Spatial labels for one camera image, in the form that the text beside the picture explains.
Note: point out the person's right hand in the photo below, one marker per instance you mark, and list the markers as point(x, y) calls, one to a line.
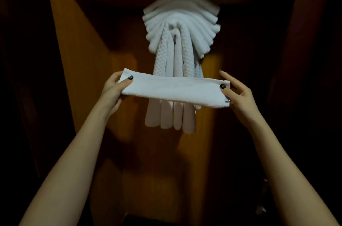
point(244, 104)

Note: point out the person's left hand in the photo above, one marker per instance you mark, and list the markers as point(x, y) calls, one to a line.
point(111, 94)

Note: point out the person's right thumb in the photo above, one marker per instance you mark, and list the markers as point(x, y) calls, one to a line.
point(228, 90)

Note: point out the person's left thumb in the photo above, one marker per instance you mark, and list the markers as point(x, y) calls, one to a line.
point(125, 85)

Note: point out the white towel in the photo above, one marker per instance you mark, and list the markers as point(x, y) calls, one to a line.
point(173, 88)

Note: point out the person's left forearm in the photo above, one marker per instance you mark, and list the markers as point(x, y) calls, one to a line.
point(69, 169)

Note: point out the person's right forearm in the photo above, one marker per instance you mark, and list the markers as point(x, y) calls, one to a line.
point(286, 175)

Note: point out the brown wooden panel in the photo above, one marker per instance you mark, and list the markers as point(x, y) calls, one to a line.
point(80, 60)

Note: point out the bunch of hanging white towels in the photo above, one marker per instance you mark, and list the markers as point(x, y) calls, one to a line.
point(181, 25)

